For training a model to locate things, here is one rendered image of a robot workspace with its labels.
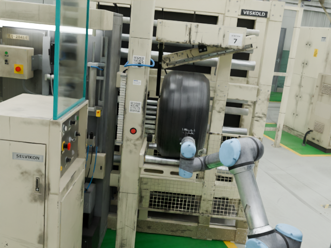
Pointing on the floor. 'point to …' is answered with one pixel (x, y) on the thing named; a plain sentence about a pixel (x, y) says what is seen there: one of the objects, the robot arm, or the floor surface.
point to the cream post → (134, 122)
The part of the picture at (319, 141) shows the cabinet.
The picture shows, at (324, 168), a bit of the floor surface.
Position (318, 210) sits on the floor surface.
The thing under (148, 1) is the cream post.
